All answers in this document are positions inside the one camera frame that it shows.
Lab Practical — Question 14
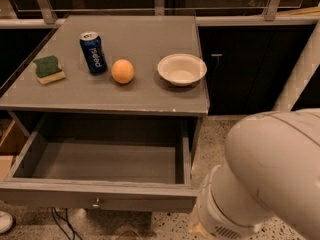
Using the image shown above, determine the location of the grey top drawer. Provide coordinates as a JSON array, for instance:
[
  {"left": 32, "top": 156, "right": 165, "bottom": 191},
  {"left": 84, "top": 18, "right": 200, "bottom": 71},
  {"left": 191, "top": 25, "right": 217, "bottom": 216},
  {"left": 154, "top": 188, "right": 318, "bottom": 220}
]
[{"left": 0, "top": 113, "right": 196, "bottom": 212}]

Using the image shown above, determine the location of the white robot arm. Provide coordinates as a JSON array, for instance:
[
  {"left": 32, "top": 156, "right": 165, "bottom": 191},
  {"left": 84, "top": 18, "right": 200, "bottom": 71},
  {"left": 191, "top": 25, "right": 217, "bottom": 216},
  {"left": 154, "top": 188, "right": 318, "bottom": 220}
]
[{"left": 193, "top": 25, "right": 320, "bottom": 240}]

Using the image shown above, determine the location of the grey drawer cabinet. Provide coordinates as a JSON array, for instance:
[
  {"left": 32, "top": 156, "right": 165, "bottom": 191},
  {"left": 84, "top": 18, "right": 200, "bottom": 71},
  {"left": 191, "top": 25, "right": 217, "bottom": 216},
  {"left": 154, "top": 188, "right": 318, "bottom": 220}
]
[{"left": 0, "top": 15, "right": 211, "bottom": 214}]

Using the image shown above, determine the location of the white paper bowl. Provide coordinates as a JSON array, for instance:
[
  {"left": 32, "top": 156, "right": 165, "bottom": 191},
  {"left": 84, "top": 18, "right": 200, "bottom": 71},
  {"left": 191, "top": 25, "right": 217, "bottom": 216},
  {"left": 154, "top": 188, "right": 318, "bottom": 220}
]
[{"left": 157, "top": 54, "right": 207, "bottom": 87}]

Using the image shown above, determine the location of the orange fruit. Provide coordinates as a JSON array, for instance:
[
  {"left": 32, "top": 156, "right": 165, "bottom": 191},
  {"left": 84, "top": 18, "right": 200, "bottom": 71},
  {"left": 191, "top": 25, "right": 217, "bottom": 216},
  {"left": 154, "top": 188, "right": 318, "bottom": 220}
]
[{"left": 111, "top": 59, "right": 134, "bottom": 84}]

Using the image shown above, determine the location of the blue pepsi can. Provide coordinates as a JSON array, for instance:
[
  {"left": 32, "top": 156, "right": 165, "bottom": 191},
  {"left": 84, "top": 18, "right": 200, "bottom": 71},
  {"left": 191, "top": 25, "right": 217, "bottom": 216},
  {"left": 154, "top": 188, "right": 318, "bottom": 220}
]
[{"left": 80, "top": 32, "right": 107, "bottom": 74}]

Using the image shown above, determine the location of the green yellow sponge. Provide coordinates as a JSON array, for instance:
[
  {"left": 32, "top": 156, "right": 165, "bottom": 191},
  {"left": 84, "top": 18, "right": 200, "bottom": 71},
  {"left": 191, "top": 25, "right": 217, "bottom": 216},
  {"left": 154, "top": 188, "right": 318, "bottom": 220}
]
[{"left": 33, "top": 55, "right": 65, "bottom": 85}]

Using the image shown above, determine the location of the white shoe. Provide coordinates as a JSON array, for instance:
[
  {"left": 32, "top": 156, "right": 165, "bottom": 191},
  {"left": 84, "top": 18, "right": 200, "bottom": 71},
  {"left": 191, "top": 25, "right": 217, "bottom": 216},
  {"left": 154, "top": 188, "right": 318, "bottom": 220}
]
[{"left": 0, "top": 211, "right": 14, "bottom": 234}]

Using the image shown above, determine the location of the black wall cabinet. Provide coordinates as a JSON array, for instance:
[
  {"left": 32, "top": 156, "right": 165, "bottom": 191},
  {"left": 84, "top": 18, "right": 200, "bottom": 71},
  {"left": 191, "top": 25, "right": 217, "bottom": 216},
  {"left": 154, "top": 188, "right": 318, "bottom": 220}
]
[{"left": 199, "top": 25, "right": 314, "bottom": 115}]

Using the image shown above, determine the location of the blue floor cable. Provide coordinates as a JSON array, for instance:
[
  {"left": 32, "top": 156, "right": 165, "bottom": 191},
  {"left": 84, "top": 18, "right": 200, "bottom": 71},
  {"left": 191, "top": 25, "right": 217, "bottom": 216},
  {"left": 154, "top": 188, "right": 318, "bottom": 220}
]
[{"left": 50, "top": 207, "right": 84, "bottom": 240}]

